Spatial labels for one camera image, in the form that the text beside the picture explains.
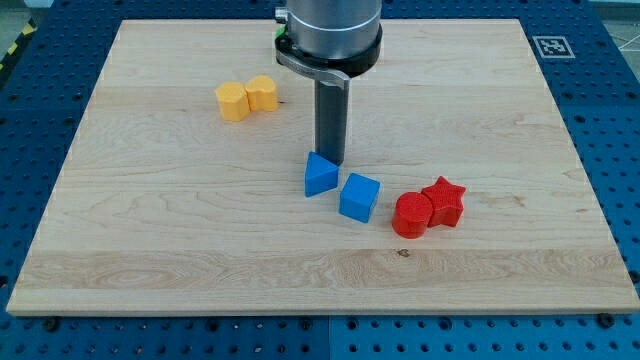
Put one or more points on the blue cube block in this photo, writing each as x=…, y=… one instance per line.
x=358, y=197

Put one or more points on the red cylinder block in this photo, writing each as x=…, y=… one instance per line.
x=412, y=214

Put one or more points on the white fiducial marker tag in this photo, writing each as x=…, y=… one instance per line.
x=553, y=47

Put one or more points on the red star block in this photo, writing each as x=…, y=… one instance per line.
x=447, y=202

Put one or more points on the yellow hexagon block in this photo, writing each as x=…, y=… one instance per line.
x=233, y=101

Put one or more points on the black end effector flange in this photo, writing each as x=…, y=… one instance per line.
x=335, y=71

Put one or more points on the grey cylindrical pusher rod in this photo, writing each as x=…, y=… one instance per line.
x=331, y=113

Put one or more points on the yellow heart block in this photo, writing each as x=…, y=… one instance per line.
x=262, y=93

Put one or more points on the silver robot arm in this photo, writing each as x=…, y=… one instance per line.
x=330, y=42

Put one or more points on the wooden board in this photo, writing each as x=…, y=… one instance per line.
x=163, y=208

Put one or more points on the blue triangle block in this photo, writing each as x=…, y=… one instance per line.
x=320, y=175

